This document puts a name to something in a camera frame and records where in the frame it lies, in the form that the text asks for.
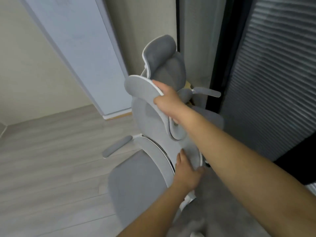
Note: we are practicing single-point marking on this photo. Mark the gray window blinds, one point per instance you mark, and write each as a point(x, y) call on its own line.
point(276, 78)

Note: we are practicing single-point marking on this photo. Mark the person's right forearm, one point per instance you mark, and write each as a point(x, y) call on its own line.
point(246, 175)

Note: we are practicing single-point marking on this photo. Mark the white cabinet panel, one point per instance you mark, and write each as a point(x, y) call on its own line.
point(86, 54)

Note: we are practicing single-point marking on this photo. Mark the person's right hand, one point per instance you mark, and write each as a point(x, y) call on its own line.
point(170, 102)

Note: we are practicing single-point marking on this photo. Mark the gray fuzzy rug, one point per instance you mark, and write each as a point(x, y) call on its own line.
point(217, 212)

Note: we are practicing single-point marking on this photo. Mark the person's left forearm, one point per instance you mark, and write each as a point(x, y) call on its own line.
point(158, 214)

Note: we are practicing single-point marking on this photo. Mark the black window frame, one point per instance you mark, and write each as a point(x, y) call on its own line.
point(227, 46)

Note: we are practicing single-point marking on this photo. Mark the gray office chair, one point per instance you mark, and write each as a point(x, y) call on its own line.
point(150, 125)

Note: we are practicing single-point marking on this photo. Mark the person's left thumb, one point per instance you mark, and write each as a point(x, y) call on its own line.
point(180, 159)

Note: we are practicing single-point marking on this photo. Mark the person's left hand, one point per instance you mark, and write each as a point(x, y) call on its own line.
point(186, 176)

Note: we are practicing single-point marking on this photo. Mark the person's right fingers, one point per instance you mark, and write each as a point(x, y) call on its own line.
point(161, 86)

